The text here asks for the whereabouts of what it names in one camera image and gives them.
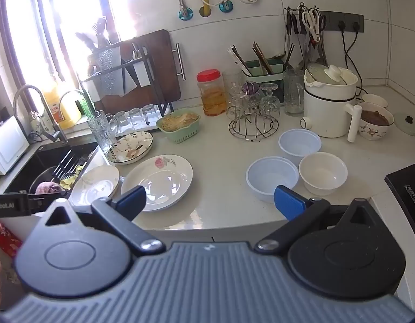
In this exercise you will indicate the green chopstick holder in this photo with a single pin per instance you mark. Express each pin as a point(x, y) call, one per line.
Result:
point(264, 74)

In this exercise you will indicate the floral dark-rimmed plate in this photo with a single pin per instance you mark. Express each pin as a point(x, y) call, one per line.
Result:
point(131, 148)

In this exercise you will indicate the black induction cooktop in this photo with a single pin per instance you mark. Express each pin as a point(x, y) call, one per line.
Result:
point(407, 190)

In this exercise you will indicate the clear textured utensil holder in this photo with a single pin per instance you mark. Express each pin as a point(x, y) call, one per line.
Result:
point(106, 67)

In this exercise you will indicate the red packet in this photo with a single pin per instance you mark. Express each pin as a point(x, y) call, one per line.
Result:
point(7, 242)

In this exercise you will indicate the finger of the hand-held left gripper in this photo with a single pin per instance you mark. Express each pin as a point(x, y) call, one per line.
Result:
point(39, 202)

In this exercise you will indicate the white porcelain bowl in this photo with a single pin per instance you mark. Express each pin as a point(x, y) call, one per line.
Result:
point(374, 100)

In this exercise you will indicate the white box appliance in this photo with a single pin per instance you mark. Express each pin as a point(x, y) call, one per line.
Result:
point(7, 144)

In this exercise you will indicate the orange detergent bottle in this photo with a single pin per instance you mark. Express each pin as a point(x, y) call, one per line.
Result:
point(54, 106)

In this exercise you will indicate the white electric pot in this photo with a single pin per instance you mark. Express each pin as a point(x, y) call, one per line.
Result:
point(330, 107)

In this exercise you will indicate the green basket of toothpicks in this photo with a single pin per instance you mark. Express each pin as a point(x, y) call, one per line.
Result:
point(178, 125)

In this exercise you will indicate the black power strip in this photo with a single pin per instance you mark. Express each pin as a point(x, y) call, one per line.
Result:
point(348, 18)

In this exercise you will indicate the steel pull-down faucet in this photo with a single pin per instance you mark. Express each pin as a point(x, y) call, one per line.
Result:
point(54, 131)

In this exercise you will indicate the hanging kitchen utensils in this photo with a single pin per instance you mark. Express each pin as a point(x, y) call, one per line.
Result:
point(290, 23)

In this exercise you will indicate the cluster of clear goblets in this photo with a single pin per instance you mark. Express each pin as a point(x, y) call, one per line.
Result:
point(269, 102)

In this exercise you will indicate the purple scrubber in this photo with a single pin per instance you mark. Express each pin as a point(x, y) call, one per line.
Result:
point(47, 188)

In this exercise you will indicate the steel gooseneck faucet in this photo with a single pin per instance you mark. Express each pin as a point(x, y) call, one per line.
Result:
point(72, 92)

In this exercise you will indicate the white plate with pink flower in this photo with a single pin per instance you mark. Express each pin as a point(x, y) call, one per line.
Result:
point(157, 183)

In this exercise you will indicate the green bottle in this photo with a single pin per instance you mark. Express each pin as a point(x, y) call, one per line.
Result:
point(83, 105)

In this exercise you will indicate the wooden cutting board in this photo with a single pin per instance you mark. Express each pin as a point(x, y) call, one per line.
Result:
point(160, 70)

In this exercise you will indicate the white leaf-print plate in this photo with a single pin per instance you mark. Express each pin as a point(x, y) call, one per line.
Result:
point(94, 185)

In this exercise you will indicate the patterned ceramic bowl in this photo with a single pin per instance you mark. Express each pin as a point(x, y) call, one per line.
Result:
point(375, 122)

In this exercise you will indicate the pale blue plastic bowl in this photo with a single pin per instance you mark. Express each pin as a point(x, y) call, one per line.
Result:
point(299, 143)
point(273, 178)

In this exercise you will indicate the white plastic bowl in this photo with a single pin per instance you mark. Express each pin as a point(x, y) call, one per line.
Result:
point(323, 173)

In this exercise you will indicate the black dish rack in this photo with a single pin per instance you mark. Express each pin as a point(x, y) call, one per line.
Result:
point(152, 74)

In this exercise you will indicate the white chopsticks bundle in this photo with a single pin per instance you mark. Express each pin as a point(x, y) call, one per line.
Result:
point(237, 60)

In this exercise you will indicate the red-lidded plastic jar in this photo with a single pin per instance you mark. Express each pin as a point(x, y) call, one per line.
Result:
point(212, 94)

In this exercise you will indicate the glass pot lid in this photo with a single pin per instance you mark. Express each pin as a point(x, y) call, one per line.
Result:
point(408, 123)

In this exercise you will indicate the yellow sponge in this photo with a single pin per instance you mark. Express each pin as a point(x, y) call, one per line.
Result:
point(67, 182)

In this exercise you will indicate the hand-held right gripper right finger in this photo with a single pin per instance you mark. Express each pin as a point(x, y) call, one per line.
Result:
point(288, 202)

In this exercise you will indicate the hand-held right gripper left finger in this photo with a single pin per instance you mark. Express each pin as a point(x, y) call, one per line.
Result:
point(131, 201)

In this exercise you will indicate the tall textured glass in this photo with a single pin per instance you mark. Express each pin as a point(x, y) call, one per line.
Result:
point(293, 92)
point(101, 131)

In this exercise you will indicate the black sink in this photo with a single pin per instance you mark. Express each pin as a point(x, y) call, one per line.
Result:
point(42, 165)

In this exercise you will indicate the brown chopsticks bundle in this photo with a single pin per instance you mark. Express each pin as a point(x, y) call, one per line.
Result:
point(261, 57)

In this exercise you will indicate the purple glass cup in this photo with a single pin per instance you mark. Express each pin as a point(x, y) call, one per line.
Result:
point(251, 88)

